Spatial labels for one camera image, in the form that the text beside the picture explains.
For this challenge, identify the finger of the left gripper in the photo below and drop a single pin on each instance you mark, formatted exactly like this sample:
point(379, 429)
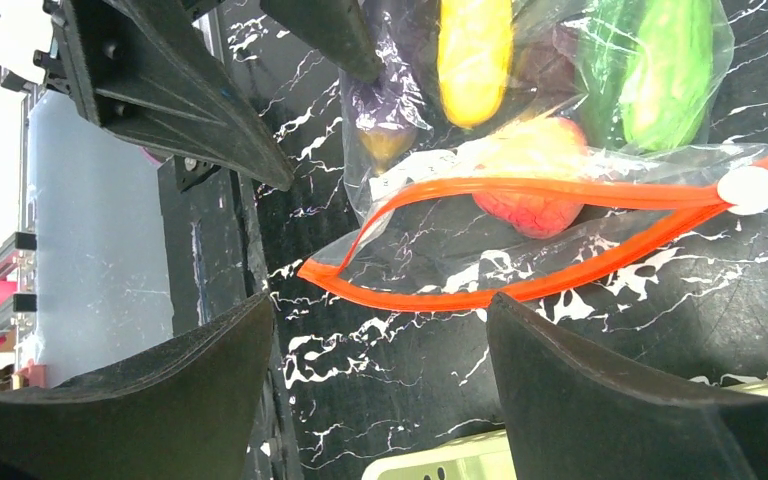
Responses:
point(336, 28)
point(141, 71)

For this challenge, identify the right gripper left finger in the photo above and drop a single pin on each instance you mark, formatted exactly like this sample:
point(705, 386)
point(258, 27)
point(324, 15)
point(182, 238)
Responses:
point(183, 409)

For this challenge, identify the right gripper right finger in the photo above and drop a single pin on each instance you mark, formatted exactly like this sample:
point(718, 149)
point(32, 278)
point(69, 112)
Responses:
point(576, 410)

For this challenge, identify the dark purple fake fruit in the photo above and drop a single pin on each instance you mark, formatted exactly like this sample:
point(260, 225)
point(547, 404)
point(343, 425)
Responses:
point(387, 114)

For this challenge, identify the clear zip top bag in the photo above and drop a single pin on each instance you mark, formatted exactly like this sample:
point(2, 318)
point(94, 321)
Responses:
point(423, 245)

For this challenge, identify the red fake tomato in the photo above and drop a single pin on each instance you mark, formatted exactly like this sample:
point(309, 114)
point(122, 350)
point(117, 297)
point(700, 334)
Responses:
point(540, 148)

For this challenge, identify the green fake cucumber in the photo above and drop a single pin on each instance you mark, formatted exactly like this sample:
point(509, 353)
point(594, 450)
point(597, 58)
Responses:
point(646, 69)

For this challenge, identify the yellow-green plastic basket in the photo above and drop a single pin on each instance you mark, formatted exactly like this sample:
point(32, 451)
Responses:
point(481, 456)

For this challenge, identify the aluminium frame rail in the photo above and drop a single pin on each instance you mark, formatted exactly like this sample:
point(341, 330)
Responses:
point(18, 301)

